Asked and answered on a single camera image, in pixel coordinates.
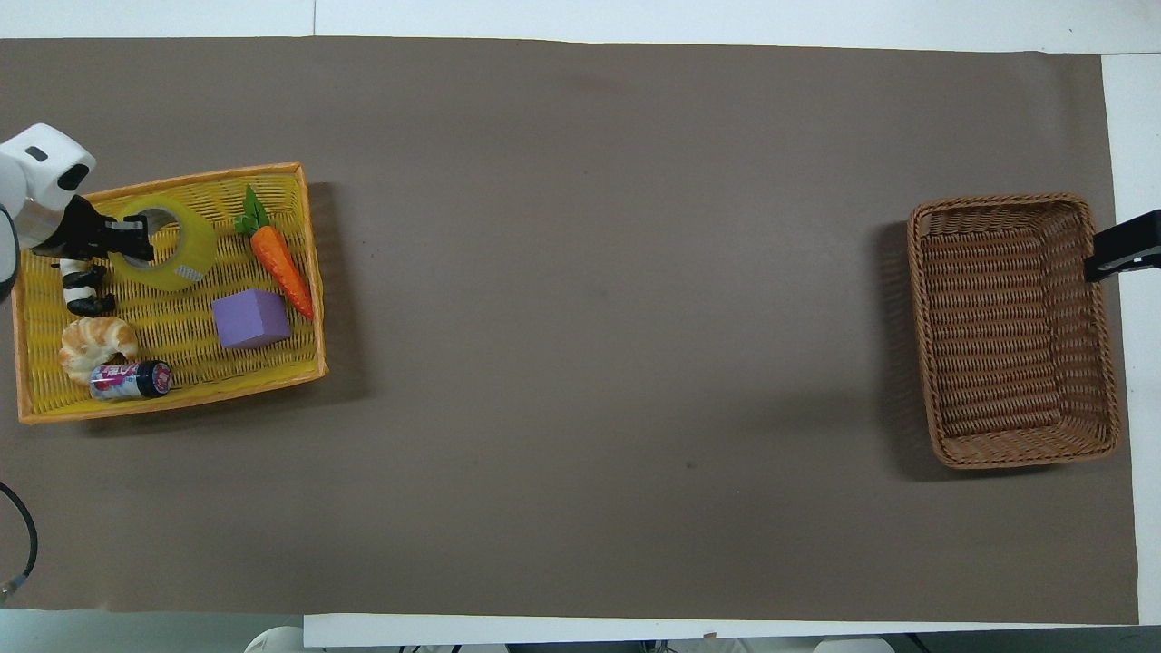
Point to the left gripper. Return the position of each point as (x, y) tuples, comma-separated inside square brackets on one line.
[(80, 231)]

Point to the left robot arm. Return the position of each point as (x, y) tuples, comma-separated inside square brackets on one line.
[(20, 181)]

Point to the yellow tape roll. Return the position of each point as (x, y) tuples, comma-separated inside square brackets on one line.
[(192, 249)]

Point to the yellow wicker basket orange rim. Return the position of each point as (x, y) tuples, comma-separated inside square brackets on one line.
[(181, 372)]

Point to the brown wicker basket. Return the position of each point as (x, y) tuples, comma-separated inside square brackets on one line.
[(1007, 345)]

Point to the croissant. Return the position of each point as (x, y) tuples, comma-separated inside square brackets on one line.
[(91, 345)]

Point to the small drink can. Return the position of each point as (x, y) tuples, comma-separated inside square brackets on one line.
[(127, 381)]

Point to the purple foam block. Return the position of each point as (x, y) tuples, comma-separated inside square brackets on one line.
[(251, 319)]

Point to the orange toy carrot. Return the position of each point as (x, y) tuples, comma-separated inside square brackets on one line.
[(279, 263)]

